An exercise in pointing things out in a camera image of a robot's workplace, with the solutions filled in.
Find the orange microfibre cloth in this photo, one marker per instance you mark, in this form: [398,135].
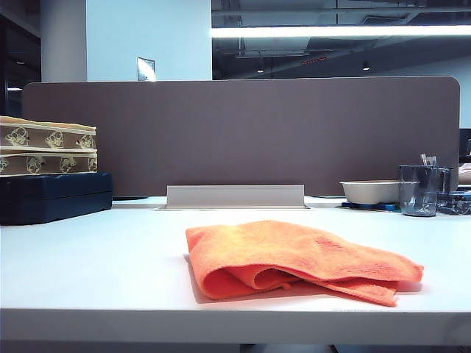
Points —
[294,250]

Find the brown desk partition panel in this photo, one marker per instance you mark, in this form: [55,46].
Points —
[239,139]

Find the white paper bowl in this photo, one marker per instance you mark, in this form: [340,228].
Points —
[368,191]

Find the blue mat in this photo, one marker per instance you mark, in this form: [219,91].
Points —
[368,206]

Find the white ceiling light strip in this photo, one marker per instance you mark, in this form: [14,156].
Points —
[331,31]

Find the white building column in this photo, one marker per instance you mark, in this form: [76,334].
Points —
[129,33]

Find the dark blue plastic case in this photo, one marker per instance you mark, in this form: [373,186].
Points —
[55,198]

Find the clear plastic cup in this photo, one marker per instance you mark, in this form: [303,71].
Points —
[418,191]

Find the thin cartoon print puzzle box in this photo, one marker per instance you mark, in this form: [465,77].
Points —
[48,163]

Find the thick cartoon print puzzle box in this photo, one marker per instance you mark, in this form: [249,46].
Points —
[48,138]

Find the sticks in cup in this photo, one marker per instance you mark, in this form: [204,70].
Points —
[428,160]

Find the small clear glass cup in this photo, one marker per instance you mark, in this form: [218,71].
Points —
[446,180]

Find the blue patterned flat item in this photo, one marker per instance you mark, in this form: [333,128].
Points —
[456,204]

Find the black computer monitor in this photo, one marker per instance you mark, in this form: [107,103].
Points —
[466,147]

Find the silver wall sign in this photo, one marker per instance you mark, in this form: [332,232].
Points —
[146,69]

